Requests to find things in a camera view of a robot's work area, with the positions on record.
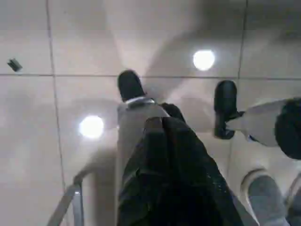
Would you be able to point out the black robot foot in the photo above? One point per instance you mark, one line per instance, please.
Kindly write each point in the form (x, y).
(224, 103)
(130, 84)

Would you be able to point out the grey robot left leg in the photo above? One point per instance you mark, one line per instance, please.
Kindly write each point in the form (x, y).
(134, 122)

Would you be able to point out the grey robot leg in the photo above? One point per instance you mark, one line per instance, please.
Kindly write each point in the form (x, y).
(265, 122)
(134, 122)

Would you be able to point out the black robot right foot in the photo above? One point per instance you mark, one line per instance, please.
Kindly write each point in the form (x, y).
(224, 103)

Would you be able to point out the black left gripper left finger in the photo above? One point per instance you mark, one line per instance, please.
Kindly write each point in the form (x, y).
(145, 164)

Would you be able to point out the grey robot right leg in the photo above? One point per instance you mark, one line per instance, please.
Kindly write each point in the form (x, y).
(265, 122)

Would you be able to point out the black robot left foot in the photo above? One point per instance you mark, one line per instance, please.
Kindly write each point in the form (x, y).
(130, 84)

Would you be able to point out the silver metal stand frame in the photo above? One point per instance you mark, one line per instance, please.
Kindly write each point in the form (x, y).
(70, 202)

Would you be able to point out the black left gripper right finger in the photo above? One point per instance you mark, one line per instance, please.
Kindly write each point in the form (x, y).
(188, 179)

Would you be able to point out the small dark green block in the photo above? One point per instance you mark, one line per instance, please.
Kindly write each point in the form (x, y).
(14, 64)

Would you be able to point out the grey white slipper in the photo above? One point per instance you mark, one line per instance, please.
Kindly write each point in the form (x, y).
(295, 202)
(263, 200)

